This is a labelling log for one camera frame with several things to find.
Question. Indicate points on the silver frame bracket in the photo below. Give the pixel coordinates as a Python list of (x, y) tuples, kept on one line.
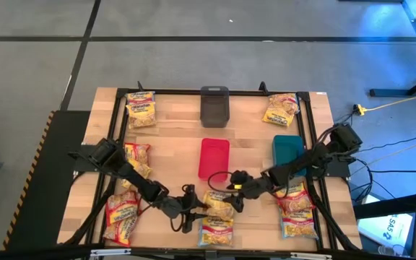
[(311, 255), (110, 252)]

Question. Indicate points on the small yellow gripper tag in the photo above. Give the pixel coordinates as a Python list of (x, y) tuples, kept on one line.
[(237, 186)]

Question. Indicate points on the yellow power plug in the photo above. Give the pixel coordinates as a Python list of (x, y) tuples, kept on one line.
[(359, 109)]

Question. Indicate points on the red plastic bin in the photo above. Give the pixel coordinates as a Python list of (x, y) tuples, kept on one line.
[(213, 159)]

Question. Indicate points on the yellow creamy chicken ramen pack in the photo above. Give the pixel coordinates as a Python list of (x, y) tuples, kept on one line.
[(141, 117), (217, 207), (274, 117), (143, 169)]

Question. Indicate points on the black desk beam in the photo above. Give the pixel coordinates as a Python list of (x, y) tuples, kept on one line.
[(392, 207)]

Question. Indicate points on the table-level camera mount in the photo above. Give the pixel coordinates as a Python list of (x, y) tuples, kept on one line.
[(211, 255)]

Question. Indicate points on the dark grey plastic bin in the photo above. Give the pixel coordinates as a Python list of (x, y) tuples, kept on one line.
[(214, 108)]

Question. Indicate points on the black hazard-striped floor mat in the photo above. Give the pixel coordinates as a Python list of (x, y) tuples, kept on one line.
[(49, 180)]

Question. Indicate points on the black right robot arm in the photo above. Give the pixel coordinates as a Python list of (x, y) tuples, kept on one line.
[(302, 164)]

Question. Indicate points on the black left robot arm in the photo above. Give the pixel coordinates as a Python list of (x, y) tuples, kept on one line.
[(139, 180)]

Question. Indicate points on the teal plastic bin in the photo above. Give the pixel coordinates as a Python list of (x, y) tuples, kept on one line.
[(284, 150)]

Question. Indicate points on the black neighbouring desk frame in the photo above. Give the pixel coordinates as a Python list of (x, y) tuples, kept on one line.
[(388, 92)]

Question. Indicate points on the white printed sign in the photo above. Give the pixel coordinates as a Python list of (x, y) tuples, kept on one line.
[(388, 227)]

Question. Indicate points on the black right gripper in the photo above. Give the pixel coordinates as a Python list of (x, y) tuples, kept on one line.
[(251, 189)]

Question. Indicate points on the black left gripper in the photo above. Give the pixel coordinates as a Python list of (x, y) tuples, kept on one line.
[(186, 209)]

